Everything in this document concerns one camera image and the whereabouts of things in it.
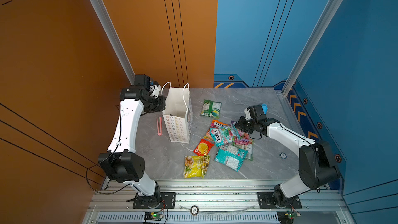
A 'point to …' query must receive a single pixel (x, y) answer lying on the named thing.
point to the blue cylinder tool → (265, 107)
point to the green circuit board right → (287, 216)
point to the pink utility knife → (159, 126)
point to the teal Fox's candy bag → (224, 135)
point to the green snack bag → (211, 108)
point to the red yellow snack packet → (203, 148)
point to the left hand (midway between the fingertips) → (165, 105)
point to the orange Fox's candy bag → (218, 132)
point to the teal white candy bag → (230, 156)
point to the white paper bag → (178, 113)
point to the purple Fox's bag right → (237, 135)
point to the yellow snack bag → (196, 166)
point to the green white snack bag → (249, 154)
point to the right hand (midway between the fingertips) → (233, 124)
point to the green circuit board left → (153, 216)
